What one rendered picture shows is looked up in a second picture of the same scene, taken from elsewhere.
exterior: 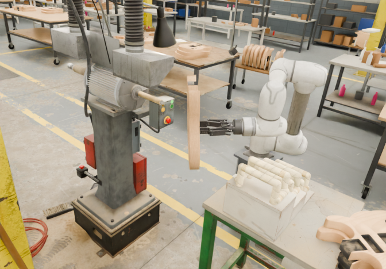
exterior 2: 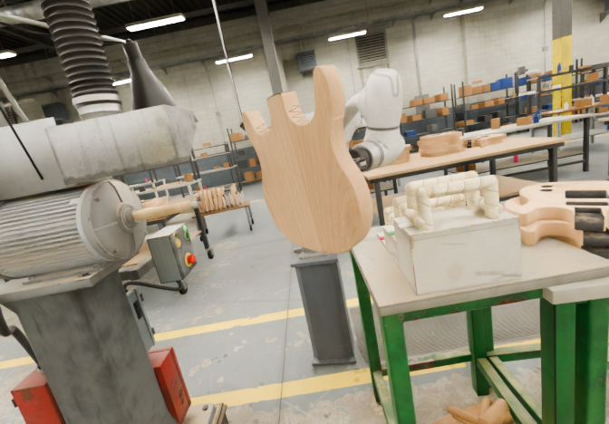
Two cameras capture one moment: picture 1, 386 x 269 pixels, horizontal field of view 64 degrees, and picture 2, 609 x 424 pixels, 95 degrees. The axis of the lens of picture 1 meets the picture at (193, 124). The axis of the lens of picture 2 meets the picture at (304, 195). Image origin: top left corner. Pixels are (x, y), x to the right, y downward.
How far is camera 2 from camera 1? 0.99 m
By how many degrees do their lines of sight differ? 36
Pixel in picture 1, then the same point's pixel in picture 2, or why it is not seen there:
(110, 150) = (102, 370)
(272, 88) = (389, 72)
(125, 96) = (109, 228)
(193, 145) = (357, 181)
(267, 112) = (392, 114)
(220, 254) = (348, 408)
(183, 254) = not seen: outside the picture
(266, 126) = (393, 139)
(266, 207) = (493, 227)
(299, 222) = not seen: hidden behind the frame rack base
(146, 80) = (164, 149)
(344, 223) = (538, 207)
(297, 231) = not seen: hidden behind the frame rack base
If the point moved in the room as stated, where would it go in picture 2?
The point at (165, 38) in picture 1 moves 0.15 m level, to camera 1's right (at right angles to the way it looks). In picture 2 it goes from (159, 93) to (207, 90)
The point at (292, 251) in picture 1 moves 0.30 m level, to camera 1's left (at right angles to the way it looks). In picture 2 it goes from (548, 272) to (507, 337)
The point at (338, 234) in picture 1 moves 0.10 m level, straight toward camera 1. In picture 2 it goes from (542, 225) to (575, 236)
